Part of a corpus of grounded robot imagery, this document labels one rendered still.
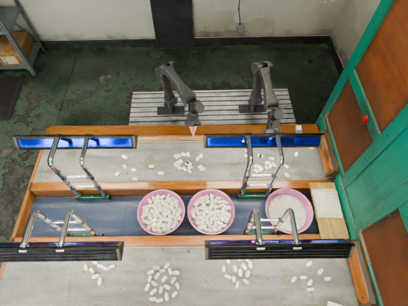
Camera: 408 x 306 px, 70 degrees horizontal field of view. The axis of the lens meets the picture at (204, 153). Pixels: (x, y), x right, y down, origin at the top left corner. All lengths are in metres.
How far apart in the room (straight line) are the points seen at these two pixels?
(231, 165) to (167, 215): 0.50
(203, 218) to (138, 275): 0.44
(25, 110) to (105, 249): 2.46
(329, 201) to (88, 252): 1.28
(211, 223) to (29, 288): 0.97
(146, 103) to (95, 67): 1.54
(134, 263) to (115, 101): 2.00
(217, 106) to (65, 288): 1.47
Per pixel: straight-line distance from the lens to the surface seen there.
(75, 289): 1.72
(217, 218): 1.67
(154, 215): 1.70
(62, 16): 3.82
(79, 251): 1.35
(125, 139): 1.54
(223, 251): 1.27
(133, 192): 1.80
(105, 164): 1.92
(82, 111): 3.27
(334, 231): 1.76
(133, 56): 3.70
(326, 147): 1.90
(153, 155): 1.88
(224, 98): 2.24
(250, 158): 1.42
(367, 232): 1.66
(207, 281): 1.60
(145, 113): 2.18
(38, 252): 1.43
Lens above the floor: 2.32
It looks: 58 degrees down
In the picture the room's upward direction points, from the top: straight up
